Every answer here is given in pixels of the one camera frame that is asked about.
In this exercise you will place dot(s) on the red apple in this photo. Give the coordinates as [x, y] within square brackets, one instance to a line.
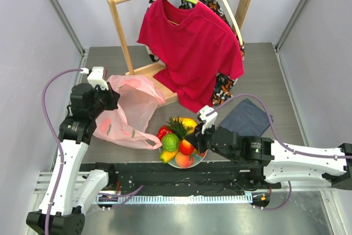
[185, 147]

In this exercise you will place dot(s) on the pink plastic bag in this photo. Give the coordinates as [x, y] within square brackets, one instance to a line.
[126, 125]

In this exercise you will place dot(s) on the red t-shirt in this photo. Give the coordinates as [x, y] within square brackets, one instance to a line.
[194, 44]

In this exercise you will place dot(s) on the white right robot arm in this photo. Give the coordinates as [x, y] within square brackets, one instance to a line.
[274, 162]

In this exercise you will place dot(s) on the yellow green mango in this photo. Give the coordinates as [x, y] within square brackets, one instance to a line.
[166, 156]

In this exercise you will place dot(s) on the white cable duct strip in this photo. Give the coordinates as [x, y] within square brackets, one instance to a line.
[148, 200]

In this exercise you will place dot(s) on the patterned ceramic plate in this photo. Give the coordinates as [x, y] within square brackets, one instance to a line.
[197, 158]

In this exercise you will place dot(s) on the orange pineapple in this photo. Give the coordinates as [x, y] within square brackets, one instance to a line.
[178, 128]

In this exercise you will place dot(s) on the red bell pepper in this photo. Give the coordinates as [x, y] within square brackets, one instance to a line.
[164, 130]

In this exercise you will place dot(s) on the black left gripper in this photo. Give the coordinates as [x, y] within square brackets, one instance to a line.
[112, 96]

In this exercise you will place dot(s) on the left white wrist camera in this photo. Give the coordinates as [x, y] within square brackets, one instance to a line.
[95, 77]

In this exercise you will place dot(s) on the green custard apple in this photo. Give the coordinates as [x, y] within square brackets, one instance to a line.
[170, 142]

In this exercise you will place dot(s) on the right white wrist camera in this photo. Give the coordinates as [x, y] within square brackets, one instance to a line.
[207, 117]

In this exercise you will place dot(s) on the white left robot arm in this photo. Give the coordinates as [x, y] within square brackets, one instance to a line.
[64, 206]

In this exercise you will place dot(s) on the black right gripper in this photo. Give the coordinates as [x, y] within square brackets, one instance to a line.
[200, 139]

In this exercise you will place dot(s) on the orange peach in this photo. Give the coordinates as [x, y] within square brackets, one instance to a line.
[183, 161]

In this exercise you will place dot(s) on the cream wooden hanger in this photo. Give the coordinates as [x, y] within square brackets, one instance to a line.
[235, 25]

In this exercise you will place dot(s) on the folded grey towel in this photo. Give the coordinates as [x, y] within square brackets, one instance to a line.
[246, 119]

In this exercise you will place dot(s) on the wooden clothes rack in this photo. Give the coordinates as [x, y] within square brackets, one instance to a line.
[132, 53]

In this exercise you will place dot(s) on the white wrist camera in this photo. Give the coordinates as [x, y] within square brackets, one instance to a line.
[95, 77]
[207, 117]

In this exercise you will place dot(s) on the patterned black orange garment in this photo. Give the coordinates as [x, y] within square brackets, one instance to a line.
[224, 84]

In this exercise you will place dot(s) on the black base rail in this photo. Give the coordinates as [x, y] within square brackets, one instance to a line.
[210, 178]

